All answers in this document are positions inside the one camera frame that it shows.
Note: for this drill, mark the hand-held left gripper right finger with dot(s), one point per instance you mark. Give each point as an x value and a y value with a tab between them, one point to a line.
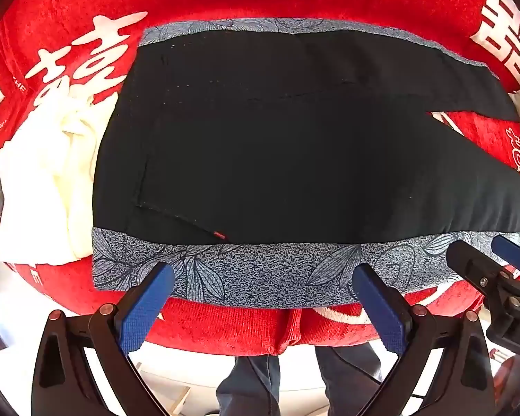
379	307

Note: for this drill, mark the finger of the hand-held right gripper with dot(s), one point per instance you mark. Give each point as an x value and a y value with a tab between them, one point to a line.
513	249
474	264

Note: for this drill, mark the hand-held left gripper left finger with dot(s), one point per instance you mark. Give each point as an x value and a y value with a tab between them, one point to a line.
145	303

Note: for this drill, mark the black pants with grey band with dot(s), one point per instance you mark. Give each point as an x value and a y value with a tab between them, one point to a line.
260	160

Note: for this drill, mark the person's left leg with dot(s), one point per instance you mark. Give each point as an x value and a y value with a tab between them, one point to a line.
251	388

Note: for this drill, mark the white cloth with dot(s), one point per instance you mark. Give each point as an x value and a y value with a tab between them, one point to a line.
47	182

